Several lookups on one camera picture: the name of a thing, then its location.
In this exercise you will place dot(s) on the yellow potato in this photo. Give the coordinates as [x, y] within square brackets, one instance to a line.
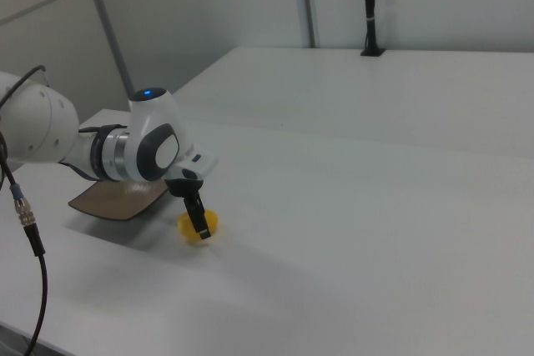
[210, 220]

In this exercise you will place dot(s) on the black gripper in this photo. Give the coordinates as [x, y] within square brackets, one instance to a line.
[183, 188]

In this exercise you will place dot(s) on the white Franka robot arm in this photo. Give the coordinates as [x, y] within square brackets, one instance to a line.
[41, 122]

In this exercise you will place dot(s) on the grey partition frame post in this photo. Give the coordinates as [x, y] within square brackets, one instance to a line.
[106, 26]
[306, 1]

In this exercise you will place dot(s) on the square brown ceramic plate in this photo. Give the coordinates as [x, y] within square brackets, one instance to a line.
[112, 204]

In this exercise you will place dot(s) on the black pole stand with white band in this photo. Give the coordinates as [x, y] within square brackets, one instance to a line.
[370, 31]

